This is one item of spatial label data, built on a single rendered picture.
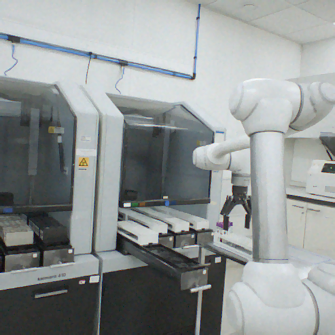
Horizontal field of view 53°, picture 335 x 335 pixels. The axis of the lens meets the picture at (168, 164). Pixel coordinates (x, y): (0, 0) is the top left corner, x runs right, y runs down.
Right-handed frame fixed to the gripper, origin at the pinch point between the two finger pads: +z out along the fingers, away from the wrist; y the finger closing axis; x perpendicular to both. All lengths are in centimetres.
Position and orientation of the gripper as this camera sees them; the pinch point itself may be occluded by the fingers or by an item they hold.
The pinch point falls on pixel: (236, 227)
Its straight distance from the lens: 168.9
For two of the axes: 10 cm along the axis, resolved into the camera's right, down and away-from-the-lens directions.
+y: 8.6, 0.3, 5.2
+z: -0.7, 10.0, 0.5
